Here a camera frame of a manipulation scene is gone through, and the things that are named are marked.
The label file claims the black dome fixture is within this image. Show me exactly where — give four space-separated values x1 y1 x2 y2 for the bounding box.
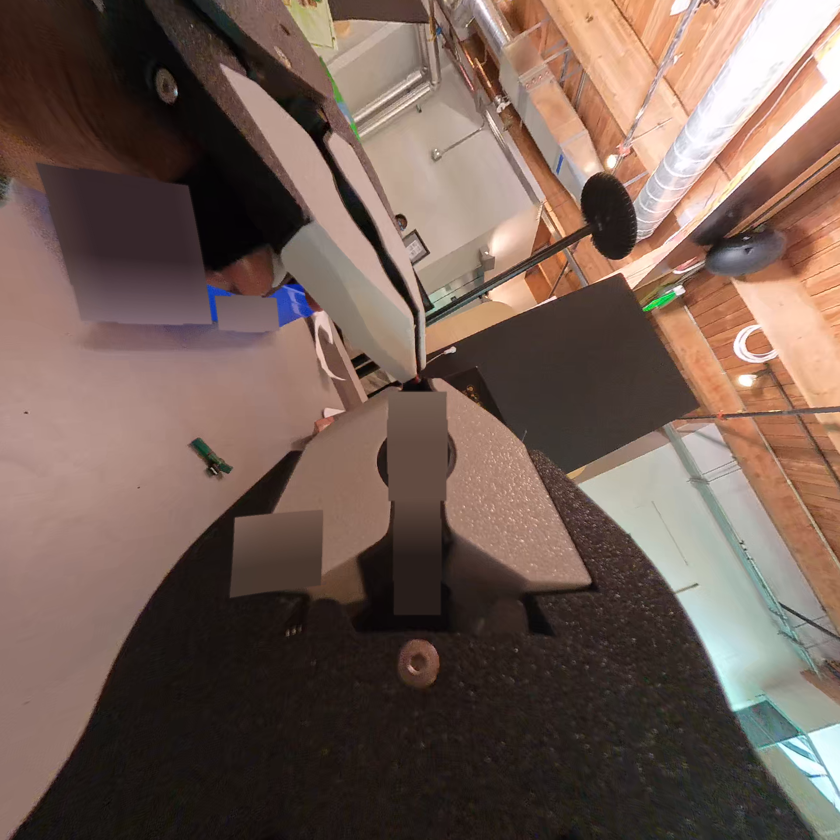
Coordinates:
705 226 788 277

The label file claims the person's left hand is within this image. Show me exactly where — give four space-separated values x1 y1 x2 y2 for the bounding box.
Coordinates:
205 245 284 298

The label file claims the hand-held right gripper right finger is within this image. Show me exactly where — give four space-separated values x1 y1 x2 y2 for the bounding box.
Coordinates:
446 394 593 596

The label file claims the round silver air duct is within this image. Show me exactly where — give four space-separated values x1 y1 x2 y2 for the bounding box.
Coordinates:
633 0 829 241

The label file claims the blue plastic bin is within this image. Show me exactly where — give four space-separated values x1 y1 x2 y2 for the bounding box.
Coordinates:
206 283 311 329

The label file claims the small green circuit board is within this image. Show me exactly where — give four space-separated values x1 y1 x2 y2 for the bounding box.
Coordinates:
190 437 235 479

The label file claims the black disc on rod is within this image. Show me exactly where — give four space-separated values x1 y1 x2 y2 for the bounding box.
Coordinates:
427 172 639 324

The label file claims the rectangular metal air duct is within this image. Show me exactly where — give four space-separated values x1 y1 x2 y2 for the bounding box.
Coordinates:
497 31 606 199

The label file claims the black toy set box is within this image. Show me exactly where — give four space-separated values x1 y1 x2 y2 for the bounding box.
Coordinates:
420 274 700 481

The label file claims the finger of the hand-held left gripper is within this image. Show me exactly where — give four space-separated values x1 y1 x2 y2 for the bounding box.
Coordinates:
220 62 424 385
325 133 427 370

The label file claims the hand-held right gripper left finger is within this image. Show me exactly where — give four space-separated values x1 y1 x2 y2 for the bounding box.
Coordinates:
274 394 395 602

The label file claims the thin black rod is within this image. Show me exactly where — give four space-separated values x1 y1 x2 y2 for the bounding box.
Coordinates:
676 405 840 423

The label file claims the person's left forearm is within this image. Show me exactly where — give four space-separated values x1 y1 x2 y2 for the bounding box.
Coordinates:
0 0 201 191

